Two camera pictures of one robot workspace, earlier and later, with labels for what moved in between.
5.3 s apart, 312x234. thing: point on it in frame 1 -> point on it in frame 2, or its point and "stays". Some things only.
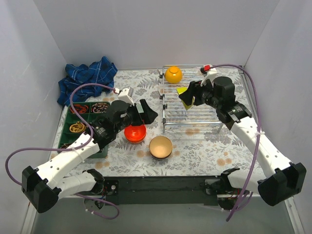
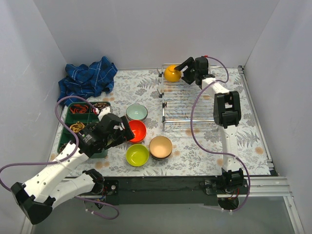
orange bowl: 135,133 stays
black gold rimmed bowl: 160,157 stays
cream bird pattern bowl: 160,147 stays
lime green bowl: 180,90 -> 137,155
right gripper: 196,91 -> 189,72
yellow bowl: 173,74 stays
